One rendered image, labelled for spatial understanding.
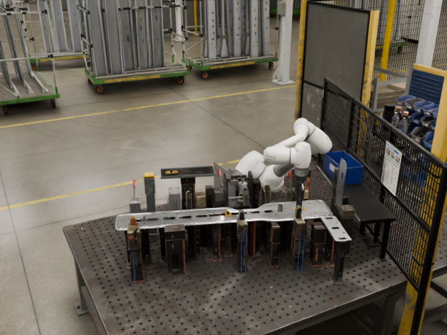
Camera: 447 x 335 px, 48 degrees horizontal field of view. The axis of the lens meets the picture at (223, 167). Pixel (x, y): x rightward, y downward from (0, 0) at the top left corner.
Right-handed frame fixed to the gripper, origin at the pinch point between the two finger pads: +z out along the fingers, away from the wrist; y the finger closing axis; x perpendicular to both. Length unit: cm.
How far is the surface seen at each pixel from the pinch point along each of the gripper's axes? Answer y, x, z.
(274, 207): -4.8, -15.1, 4.8
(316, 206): -1.6, 12.8, 4.6
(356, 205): 5.6, 36.6, 1.5
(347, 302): 59, 14, 35
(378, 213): 17.7, 46.3, 1.5
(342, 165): 1.0, 26.5, -25.4
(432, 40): -367, 290, -35
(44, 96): -566, -268, 78
